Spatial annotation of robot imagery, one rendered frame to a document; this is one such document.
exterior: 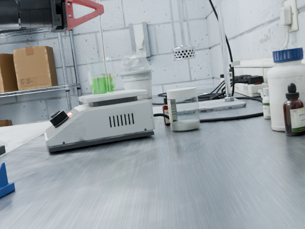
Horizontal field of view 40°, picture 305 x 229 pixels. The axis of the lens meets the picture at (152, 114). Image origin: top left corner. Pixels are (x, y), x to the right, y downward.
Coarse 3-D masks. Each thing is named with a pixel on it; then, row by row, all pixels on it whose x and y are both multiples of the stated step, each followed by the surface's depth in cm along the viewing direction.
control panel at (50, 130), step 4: (68, 112) 86; (72, 112) 81; (76, 112) 77; (72, 116) 76; (52, 124) 85; (48, 128) 84; (52, 128) 80; (56, 128) 76; (48, 132) 78; (52, 132) 75
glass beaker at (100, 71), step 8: (88, 56) 79; (112, 56) 80; (88, 64) 79; (96, 64) 78; (104, 64) 78; (112, 64) 80; (88, 72) 80; (96, 72) 78; (104, 72) 78; (112, 72) 80; (96, 80) 79; (104, 80) 79; (112, 80) 80; (96, 88) 79; (104, 88) 79; (112, 88) 80
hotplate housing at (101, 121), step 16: (80, 112) 75; (96, 112) 75; (112, 112) 76; (128, 112) 77; (144, 112) 78; (64, 128) 74; (80, 128) 75; (96, 128) 76; (112, 128) 76; (128, 128) 77; (144, 128) 78; (48, 144) 74; (64, 144) 75; (80, 144) 75
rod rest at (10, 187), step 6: (0, 168) 50; (0, 174) 50; (6, 174) 51; (0, 180) 50; (6, 180) 51; (0, 186) 50; (6, 186) 50; (12, 186) 51; (0, 192) 49; (6, 192) 50
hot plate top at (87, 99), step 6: (126, 90) 86; (132, 90) 83; (138, 90) 80; (144, 90) 78; (84, 96) 83; (90, 96) 80; (96, 96) 77; (102, 96) 76; (108, 96) 76; (114, 96) 76; (120, 96) 77; (126, 96) 77; (132, 96) 77; (84, 102) 76; (90, 102) 75
